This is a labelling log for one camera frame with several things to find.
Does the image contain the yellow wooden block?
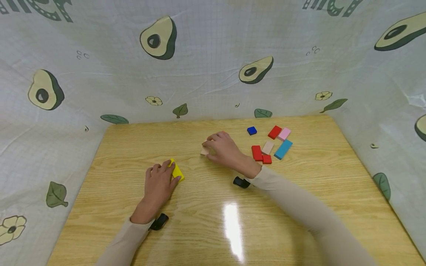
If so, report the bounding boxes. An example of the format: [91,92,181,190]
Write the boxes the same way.
[169,158,185,182]

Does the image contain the person's right forearm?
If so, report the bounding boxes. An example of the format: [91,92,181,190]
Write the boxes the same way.
[247,166,377,266]

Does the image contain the person's left hand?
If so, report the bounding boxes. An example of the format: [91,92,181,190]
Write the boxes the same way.
[130,160,182,224]

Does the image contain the long light blue block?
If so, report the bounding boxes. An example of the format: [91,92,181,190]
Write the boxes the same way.
[274,139,294,160]

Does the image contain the person's left forearm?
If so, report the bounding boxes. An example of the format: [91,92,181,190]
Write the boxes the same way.
[96,217,154,266]

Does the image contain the black wrist band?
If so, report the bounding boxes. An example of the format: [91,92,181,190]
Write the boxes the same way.
[233,176,251,189]
[149,213,169,231]

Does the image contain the person's right hand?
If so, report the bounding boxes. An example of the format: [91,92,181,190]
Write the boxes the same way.
[203,131,262,179]

